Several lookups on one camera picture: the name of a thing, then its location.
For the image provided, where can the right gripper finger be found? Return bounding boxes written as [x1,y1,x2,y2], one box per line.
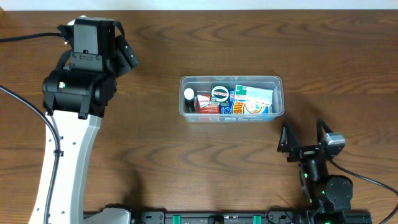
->
[277,121,299,153]
[316,119,332,144]

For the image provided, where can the blue Kool Fever box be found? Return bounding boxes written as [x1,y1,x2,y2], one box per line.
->
[220,89,273,114]

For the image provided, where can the white Panadol box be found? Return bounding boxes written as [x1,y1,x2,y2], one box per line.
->
[234,85,273,104]

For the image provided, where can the dark bottle white cap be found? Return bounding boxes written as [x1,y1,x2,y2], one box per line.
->
[183,88,196,113]

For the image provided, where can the red Panadol ActiFast box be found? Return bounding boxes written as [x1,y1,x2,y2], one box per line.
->
[197,95,220,114]

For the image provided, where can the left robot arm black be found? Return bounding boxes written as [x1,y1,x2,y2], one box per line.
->
[30,16,139,223]

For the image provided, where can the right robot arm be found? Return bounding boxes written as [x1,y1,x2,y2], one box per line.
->
[277,119,353,222]

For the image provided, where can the clear plastic container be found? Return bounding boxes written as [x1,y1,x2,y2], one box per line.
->
[179,75,285,123]

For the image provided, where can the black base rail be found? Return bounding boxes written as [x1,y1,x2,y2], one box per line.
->
[83,203,373,224]

